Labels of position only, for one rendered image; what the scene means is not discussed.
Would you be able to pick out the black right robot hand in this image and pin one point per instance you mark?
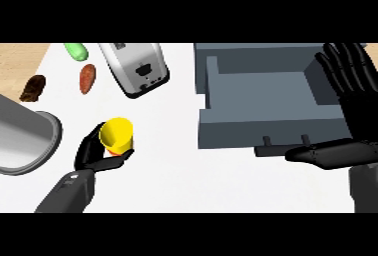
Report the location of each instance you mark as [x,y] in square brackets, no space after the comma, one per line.
[356,110]

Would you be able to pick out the green vegetable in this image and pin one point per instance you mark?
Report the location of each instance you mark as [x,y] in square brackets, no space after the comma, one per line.
[77,51]

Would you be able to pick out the blue-grey cabinet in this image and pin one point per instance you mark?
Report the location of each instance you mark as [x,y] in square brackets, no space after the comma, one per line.
[255,53]

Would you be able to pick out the blue-grey open drawer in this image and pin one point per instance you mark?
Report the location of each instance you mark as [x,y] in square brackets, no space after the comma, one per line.
[260,103]

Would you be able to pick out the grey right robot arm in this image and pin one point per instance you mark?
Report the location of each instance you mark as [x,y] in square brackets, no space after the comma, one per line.
[365,188]

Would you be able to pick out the orange-brown sweet potato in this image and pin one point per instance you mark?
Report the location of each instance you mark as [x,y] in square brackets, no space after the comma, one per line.
[87,78]

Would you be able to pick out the dark brown bread roll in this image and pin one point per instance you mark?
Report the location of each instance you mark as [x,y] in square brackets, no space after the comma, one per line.
[32,88]

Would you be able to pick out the silver toaster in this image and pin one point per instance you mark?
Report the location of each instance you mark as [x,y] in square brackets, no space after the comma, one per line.
[137,68]

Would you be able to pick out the yellow cup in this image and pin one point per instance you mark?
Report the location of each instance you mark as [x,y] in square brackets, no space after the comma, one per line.
[117,135]

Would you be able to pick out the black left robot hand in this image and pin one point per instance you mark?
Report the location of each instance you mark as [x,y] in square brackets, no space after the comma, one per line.
[89,156]

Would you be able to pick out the grey metal pot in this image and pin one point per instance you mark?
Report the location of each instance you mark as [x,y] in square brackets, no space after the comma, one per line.
[24,140]

